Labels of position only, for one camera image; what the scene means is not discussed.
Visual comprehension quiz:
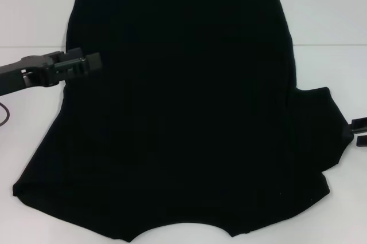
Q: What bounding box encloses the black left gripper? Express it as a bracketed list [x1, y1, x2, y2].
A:
[0, 48, 103, 96]

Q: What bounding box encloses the black t-shirt with FREE print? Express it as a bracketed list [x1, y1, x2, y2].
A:
[11, 0, 352, 244]

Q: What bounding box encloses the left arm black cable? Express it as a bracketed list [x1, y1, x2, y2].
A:
[0, 101, 11, 126]

